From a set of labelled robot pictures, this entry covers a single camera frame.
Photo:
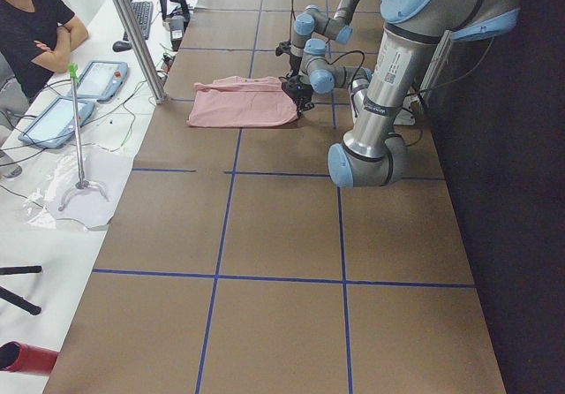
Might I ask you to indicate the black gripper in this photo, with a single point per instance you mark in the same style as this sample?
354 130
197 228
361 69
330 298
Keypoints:
295 64
295 91

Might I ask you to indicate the pink Snoopy t-shirt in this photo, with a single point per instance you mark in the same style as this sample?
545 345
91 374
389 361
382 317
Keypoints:
241 103

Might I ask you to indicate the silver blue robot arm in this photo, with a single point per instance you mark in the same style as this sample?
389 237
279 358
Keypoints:
371 153
314 21

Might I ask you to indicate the black keyboard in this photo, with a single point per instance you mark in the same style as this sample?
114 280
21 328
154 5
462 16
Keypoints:
143 12

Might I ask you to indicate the black computer mouse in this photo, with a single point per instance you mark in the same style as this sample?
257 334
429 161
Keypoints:
121 46

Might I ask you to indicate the upper blue teach pendant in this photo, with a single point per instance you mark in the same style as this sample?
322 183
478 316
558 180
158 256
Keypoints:
101 80

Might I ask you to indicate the blue teach pendant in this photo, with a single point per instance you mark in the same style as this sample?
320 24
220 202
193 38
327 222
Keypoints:
101 80
53 127

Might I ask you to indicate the white paper sheet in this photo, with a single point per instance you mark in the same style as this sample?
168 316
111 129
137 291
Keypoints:
94 203

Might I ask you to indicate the green plastic clamp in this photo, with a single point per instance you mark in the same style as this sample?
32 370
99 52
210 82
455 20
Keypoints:
72 70

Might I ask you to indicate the metal rod stand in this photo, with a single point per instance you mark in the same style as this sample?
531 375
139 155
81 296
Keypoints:
82 185

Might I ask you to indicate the lower blue teach pendant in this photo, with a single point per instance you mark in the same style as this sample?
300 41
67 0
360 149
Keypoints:
53 127

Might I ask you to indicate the person in black shirt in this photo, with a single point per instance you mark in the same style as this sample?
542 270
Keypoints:
37 39

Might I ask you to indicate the black tripod legs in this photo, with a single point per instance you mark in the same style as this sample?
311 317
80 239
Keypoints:
16 293

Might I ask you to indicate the red cylinder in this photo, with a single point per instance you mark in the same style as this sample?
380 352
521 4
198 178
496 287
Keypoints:
27 359

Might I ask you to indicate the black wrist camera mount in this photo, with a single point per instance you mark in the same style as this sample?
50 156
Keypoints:
292 89
284 48

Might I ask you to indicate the aluminium frame post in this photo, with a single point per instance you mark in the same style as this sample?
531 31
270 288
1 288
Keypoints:
141 51

